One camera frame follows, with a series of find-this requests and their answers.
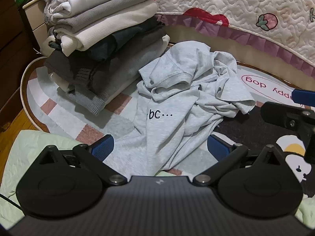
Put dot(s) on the light grey abc t-shirt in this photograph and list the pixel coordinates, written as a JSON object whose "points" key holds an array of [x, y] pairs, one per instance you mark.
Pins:
{"points": [[182, 96]]}

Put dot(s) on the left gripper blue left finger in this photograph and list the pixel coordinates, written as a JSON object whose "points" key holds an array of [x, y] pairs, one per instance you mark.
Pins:
{"points": [[92, 156]]}

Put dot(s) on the grey knit folded sweater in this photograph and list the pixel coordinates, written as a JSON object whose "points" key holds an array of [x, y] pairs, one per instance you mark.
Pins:
{"points": [[80, 21]]}

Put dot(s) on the grey cream folded garment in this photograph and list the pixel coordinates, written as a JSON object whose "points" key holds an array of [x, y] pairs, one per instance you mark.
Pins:
{"points": [[109, 81]]}

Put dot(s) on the light green quilted mat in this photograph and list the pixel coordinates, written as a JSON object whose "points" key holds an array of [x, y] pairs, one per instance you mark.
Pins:
{"points": [[26, 147]]}

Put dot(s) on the black folded garment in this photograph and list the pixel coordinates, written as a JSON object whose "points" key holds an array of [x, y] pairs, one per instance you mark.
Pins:
{"points": [[108, 46]]}

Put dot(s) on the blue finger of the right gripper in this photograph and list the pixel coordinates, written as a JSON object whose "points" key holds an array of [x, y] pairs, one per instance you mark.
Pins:
{"points": [[304, 97]]}

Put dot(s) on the beige bed frame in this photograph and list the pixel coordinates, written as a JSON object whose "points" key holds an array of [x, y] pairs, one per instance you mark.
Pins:
{"points": [[246, 54]]}

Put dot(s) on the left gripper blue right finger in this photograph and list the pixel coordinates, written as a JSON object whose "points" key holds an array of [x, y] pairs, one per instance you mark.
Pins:
{"points": [[228, 157]]}

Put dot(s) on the cream folded sweatshirt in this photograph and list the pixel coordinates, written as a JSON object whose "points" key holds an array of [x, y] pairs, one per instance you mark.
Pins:
{"points": [[95, 32]]}

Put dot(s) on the cream bedside drawer cabinet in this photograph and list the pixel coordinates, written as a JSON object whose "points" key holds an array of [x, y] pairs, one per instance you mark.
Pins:
{"points": [[34, 12]]}

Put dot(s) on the white quilted bear bedspread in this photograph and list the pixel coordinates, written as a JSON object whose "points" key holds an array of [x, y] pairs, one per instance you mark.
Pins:
{"points": [[281, 28]]}

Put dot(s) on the dark grey folded sweater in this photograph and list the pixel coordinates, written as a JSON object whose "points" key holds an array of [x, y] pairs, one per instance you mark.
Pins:
{"points": [[81, 73]]}

